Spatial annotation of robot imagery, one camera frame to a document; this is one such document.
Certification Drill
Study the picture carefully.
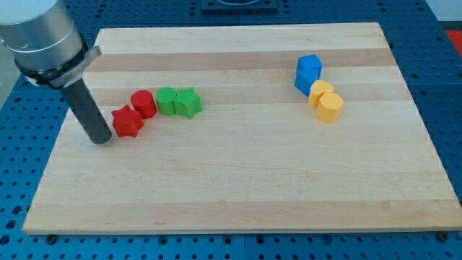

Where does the blue cube block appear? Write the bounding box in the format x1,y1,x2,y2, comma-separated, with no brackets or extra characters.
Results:
297,54,323,79

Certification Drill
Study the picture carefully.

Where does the wooden board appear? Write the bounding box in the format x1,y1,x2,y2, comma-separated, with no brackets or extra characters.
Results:
23,22,461,235

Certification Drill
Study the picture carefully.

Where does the red cylinder block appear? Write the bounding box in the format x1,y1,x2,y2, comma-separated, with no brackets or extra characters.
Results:
130,90,157,119

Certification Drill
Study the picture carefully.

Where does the yellow heart block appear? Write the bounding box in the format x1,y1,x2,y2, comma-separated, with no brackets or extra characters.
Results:
308,79,335,108

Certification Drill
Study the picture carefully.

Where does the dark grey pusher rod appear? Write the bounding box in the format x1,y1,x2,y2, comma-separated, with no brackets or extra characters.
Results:
60,79,112,144

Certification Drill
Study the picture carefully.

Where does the green cylinder block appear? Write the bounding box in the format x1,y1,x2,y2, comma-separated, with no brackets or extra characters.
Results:
155,87,177,116

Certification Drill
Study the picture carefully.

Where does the red star block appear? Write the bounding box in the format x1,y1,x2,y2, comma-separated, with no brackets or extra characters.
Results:
111,105,144,137

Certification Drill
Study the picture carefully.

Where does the yellow hexagon block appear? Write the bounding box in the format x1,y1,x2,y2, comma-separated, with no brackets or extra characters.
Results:
315,92,344,122

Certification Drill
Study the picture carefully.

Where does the blue pentagon block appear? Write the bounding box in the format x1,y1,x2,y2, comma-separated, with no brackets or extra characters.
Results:
295,69,321,96

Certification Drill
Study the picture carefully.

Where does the green star block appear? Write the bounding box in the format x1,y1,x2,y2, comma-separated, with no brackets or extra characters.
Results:
173,87,203,118

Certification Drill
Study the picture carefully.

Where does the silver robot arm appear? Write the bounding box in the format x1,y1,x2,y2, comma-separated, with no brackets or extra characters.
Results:
1,0,112,144

